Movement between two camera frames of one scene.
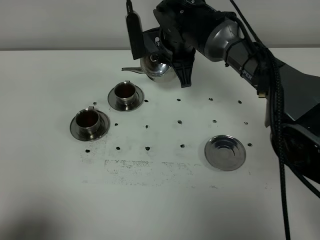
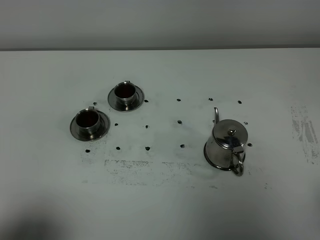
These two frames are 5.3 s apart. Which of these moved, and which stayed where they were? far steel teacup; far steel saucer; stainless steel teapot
Moved: stainless steel teapot
Stayed: far steel teacup; far steel saucer
